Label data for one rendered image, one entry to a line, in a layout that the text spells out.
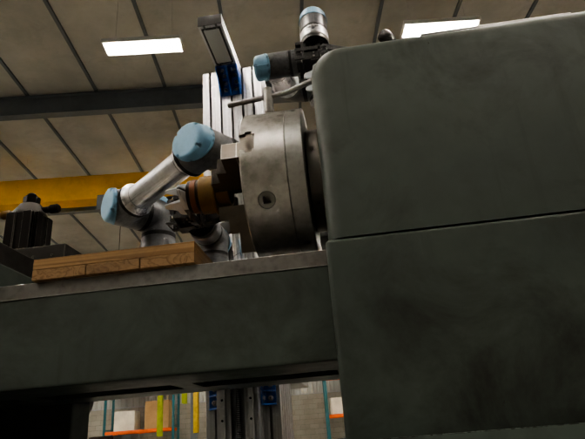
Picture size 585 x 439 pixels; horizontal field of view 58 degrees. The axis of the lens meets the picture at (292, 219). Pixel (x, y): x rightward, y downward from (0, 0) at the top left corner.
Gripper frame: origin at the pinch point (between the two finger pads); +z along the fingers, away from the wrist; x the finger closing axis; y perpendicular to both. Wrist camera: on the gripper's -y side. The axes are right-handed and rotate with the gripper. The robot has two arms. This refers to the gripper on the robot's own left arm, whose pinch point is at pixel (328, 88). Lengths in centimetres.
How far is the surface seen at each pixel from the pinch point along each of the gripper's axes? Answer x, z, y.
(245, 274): 0, 51, 18
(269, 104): 1.7, 5.8, 13.7
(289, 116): 7.9, 19.5, 8.4
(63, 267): 3, 48, 50
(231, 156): 5.7, 26.8, 20.2
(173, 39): -325, -675, 232
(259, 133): 8.2, 24.2, 14.2
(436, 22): -373, -694, -183
